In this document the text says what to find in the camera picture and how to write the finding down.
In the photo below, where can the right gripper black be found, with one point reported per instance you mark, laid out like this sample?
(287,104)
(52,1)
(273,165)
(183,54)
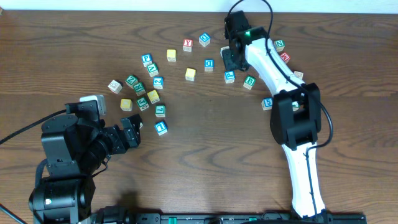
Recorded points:
(228,62)

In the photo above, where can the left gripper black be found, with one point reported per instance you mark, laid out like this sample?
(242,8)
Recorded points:
(119,145)

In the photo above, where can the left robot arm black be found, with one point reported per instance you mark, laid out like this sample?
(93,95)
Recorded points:
(76,144)

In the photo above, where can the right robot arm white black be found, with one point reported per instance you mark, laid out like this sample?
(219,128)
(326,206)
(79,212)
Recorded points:
(295,113)

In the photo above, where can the white picture block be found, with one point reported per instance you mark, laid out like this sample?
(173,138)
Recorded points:
(222,49)

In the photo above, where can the yellow G block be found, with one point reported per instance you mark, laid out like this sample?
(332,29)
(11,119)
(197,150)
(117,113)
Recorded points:
(126,104)

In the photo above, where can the green J block left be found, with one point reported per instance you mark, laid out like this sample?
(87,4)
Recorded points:
(142,103)

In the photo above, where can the green j block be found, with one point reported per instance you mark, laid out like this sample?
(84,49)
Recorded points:
(142,103)
(295,106)

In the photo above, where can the blue D block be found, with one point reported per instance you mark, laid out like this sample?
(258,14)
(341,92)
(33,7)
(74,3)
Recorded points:
(209,65)

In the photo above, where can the green B block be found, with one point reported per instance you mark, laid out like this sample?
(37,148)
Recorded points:
(249,82)

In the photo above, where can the blue T block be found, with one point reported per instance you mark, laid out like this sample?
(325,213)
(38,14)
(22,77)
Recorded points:
(161,128)

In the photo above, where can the green 7 block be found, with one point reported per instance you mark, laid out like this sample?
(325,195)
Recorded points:
(160,111)

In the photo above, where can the blue Q block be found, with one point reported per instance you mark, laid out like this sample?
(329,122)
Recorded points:
(204,39)

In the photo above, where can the yellow block near R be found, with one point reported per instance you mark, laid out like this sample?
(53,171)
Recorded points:
(153,96)

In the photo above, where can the green R block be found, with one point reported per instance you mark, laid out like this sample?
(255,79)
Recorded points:
(139,89)

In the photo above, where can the white block red U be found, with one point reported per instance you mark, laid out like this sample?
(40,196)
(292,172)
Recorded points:
(115,86)

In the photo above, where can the green Z block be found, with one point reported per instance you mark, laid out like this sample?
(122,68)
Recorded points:
(131,80)

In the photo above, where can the yellow block centre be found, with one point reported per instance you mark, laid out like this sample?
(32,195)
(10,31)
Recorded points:
(190,74)

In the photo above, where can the green N block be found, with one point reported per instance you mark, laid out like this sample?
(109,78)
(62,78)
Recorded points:
(279,45)

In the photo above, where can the red Y block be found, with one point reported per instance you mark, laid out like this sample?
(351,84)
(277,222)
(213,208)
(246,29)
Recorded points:
(187,45)

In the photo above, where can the red M block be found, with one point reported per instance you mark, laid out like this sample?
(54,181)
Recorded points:
(285,57)

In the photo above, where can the blue 2 block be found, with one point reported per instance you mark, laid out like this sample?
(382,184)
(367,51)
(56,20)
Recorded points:
(158,82)

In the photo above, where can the blue 5 block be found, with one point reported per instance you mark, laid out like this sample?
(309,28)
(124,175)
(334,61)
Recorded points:
(267,104)

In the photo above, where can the green V block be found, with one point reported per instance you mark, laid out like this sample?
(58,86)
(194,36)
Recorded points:
(152,70)

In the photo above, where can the yellow block top left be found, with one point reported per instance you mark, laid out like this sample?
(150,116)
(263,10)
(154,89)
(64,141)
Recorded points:
(171,55)

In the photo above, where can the white block right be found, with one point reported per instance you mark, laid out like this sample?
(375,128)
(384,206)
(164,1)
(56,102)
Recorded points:
(298,74)

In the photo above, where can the blue P block left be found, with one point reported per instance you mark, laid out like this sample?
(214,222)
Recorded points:
(146,59)

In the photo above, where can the green J block right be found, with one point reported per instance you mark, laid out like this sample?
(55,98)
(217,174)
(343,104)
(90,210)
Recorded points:
(295,106)

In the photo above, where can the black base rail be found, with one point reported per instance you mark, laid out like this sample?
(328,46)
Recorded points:
(116,214)

